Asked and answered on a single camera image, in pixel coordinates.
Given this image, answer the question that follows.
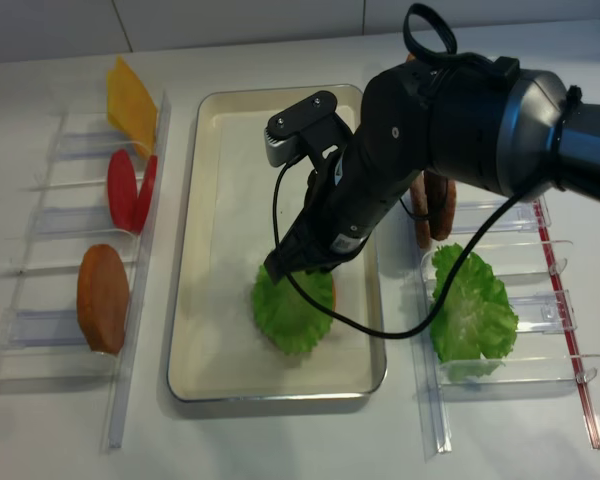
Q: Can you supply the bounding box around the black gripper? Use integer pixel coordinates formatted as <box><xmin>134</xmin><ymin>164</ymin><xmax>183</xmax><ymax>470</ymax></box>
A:
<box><xmin>264</xmin><ymin>113</ymin><xmax>423</xmax><ymax>285</ymax></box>

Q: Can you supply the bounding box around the green lettuce leaf front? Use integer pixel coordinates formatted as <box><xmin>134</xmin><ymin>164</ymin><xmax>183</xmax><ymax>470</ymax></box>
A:
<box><xmin>251</xmin><ymin>265</ymin><xmax>333</xmax><ymax>355</ymax></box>

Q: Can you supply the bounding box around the green lettuce leaf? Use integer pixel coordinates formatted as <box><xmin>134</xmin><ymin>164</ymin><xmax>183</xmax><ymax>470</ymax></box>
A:
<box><xmin>251</xmin><ymin>265</ymin><xmax>333</xmax><ymax>355</ymax></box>
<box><xmin>430</xmin><ymin>253</ymin><xmax>519</xmax><ymax>382</ymax></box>

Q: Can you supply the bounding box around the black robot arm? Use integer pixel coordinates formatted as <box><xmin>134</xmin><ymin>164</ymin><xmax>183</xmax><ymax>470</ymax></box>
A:
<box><xmin>264</xmin><ymin>57</ymin><xmax>600</xmax><ymax>281</ymax></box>

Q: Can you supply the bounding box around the red tomato slice right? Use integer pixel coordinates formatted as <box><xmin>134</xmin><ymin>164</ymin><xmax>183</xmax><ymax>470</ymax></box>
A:
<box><xmin>131</xmin><ymin>155</ymin><xmax>158</xmax><ymax>235</ymax></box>

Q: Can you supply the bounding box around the red tomato slice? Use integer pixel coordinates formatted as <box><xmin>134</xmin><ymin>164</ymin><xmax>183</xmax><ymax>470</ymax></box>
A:
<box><xmin>131</xmin><ymin>155</ymin><xmax>158</xmax><ymax>235</ymax></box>
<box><xmin>107</xmin><ymin>149</ymin><xmax>138</xmax><ymax>231</ymax></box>

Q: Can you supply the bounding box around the brown meat patty left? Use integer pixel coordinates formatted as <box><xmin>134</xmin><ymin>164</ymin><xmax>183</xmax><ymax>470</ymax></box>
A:
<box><xmin>409</xmin><ymin>174</ymin><xmax>431</xmax><ymax>250</ymax></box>

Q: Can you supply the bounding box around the red tomato slice left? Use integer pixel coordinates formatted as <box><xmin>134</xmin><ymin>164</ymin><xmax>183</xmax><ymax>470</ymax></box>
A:
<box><xmin>107</xmin><ymin>149</ymin><xmax>138</xmax><ymax>231</ymax></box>

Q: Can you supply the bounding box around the dark brown meat patty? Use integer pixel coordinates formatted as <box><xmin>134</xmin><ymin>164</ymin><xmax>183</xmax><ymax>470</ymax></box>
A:
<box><xmin>424</xmin><ymin>172</ymin><xmax>457</xmax><ymax>241</ymax></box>

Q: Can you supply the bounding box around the green lettuce leaf rear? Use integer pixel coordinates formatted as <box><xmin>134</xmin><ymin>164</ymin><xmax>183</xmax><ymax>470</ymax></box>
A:
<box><xmin>430</xmin><ymin>253</ymin><xmax>519</xmax><ymax>382</ymax></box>

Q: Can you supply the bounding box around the orange cheese slice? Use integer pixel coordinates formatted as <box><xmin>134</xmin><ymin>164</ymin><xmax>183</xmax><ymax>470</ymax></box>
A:
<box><xmin>111</xmin><ymin>56</ymin><xmax>158</xmax><ymax>160</ymax></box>

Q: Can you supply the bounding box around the yellow cheese slice behind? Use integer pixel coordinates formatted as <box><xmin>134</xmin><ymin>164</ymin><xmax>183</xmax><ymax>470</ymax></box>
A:
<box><xmin>106</xmin><ymin>69</ymin><xmax>122</xmax><ymax>131</ymax></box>

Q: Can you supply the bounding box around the toasted bun bottom slice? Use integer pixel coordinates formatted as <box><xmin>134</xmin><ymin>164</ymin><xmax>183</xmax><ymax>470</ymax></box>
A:
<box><xmin>265</xmin><ymin>279</ymin><xmax>338</xmax><ymax>354</ymax></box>

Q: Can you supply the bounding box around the white paper tray liner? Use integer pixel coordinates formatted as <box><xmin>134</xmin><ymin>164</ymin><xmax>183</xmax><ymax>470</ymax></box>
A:
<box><xmin>205</xmin><ymin>110</ymin><xmax>368</xmax><ymax>353</ymax></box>

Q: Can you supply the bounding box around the cream rectangular metal tray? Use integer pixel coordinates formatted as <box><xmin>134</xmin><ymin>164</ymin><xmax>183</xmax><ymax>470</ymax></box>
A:
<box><xmin>167</xmin><ymin>87</ymin><xmax>387</xmax><ymax>402</ymax></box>

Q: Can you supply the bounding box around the brown bun top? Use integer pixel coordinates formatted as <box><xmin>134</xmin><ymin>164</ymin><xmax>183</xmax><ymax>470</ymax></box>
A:
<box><xmin>76</xmin><ymin>244</ymin><xmax>130</xmax><ymax>355</ymax></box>

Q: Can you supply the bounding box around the clear acrylic rack right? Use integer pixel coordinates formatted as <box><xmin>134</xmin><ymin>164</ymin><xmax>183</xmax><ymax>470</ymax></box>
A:
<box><xmin>412</xmin><ymin>202</ymin><xmax>600</xmax><ymax>456</ymax></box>

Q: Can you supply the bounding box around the clear acrylic rack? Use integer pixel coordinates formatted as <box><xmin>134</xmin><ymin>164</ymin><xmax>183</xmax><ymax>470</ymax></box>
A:
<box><xmin>412</xmin><ymin>202</ymin><xmax>600</xmax><ymax>456</ymax></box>
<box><xmin>0</xmin><ymin>99</ymin><xmax>163</xmax><ymax>449</ymax></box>

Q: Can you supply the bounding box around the clear acrylic rack left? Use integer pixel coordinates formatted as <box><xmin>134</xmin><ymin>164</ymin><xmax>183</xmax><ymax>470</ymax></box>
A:
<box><xmin>0</xmin><ymin>99</ymin><xmax>163</xmax><ymax>449</ymax></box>

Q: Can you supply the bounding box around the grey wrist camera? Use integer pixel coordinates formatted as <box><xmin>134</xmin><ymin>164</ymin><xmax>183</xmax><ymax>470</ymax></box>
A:
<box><xmin>264</xmin><ymin>90</ymin><xmax>339</xmax><ymax>168</ymax></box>

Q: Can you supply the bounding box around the red strip rail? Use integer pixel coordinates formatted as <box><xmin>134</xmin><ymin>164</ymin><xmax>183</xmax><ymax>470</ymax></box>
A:
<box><xmin>533</xmin><ymin>198</ymin><xmax>600</xmax><ymax>450</ymax></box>

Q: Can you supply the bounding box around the black camera cable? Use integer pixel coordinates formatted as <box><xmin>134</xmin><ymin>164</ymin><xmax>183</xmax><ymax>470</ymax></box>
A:
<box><xmin>272</xmin><ymin>3</ymin><xmax>534</xmax><ymax>339</ymax></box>

